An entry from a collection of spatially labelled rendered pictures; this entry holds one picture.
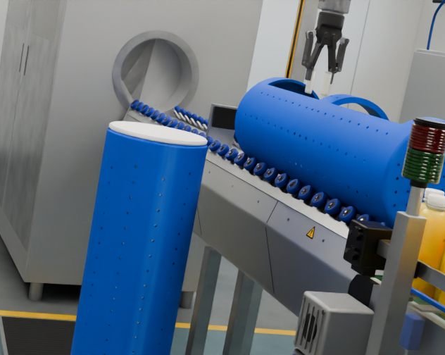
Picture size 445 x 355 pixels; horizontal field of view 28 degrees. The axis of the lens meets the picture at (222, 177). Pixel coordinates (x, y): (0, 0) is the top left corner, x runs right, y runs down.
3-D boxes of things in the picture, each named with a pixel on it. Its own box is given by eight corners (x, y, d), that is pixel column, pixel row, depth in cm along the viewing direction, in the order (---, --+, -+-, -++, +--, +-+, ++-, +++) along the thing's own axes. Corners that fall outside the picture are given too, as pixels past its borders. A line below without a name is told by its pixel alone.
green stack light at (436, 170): (424, 177, 151) (430, 148, 150) (446, 185, 145) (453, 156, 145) (393, 172, 149) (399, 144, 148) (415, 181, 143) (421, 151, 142)
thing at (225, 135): (229, 148, 324) (236, 106, 321) (232, 150, 320) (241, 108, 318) (203, 145, 320) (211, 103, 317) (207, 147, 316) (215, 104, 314)
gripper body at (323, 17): (339, 14, 256) (332, 46, 258) (313, 9, 253) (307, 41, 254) (351, 15, 249) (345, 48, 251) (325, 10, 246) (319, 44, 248)
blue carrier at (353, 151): (312, 164, 288) (318, 77, 282) (481, 240, 209) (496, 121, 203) (231, 166, 278) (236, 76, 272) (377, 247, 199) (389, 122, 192)
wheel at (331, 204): (336, 201, 225) (332, 195, 224) (346, 205, 220) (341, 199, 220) (324, 213, 224) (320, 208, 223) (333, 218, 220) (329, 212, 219)
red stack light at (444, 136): (431, 148, 150) (436, 126, 150) (453, 156, 145) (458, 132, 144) (399, 144, 148) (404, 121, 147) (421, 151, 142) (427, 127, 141)
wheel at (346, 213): (351, 208, 218) (347, 202, 217) (361, 213, 214) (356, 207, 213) (339, 220, 217) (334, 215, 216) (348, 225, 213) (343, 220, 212)
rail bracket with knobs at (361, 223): (375, 267, 193) (385, 222, 192) (393, 277, 187) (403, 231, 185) (336, 264, 189) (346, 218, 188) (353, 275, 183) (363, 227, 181)
